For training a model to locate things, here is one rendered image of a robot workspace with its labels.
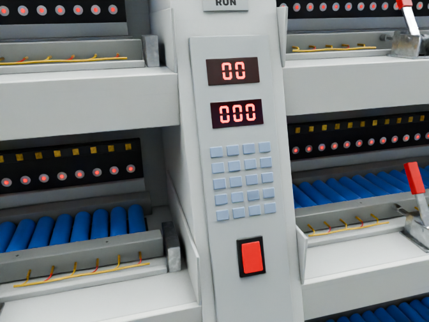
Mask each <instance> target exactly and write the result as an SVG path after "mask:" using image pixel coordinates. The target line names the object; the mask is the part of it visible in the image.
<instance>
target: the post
mask: <svg viewBox="0 0 429 322"><path fill-rule="evenodd" d="M147 1H148V7H149V13H153V12H157V11H160V10H165V9H168V8H174V19H175V31H176V54H177V77H178V89H179V111H180V125H176V126H162V139H163V150H164V157H165V168H166V170H169V173H170V177H171V179H172V182H173V184H174V187H175V190H176V193H177V196H178V198H179V202H180V203H181V207H182V209H183V212H184V215H185V218H186V221H187V223H188V227H189V228H190V232H191V234H192V237H193V240H194V243H195V246H196V248H197V251H198V253H199V257H200V285H201V300H202V322H217V316H216V304H215V291H214V284H213V273H212V266H211V253H210V246H209V235H208V228H207V215H206V203H205V196H204V184H203V177H202V165H201V158H200V146H199V134H198V127H197V115H196V108H195V96H194V89H193V77H192V65H191V58H190V46H189V37H196V36H237V35H268V38H269V52H270V60H271V74H272V81H273V95H274V103H275V116H276V130H277V138H278V152H279V159H280V173H281V181H282V194H283V209H284V216H285V230H286V237H287V251H288V259H289V273H290V286H291V294H292V308H293V315H294V322H305V321H304V313H303V299H302V291H301V277H300V269H299V256H298V248H297V234H296V220H295V212H294V198H293V190H292V176H291V168H290V155H289V140H288V133H287V118H286V111H285V97H284V89H283V75H282V61H281V53H280V39H279V31H278V17H277V10H276V0H248V8H249V10H248V11H203V4H202V0H147Z"/></svg>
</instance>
